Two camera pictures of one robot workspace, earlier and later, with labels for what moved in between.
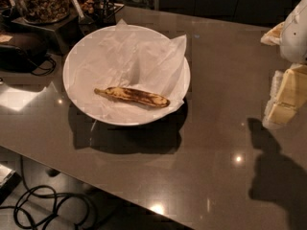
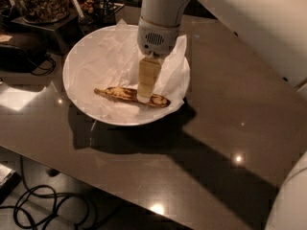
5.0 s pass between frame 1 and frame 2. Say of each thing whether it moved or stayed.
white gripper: moved
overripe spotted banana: stayed
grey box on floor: stayed
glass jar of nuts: stayed
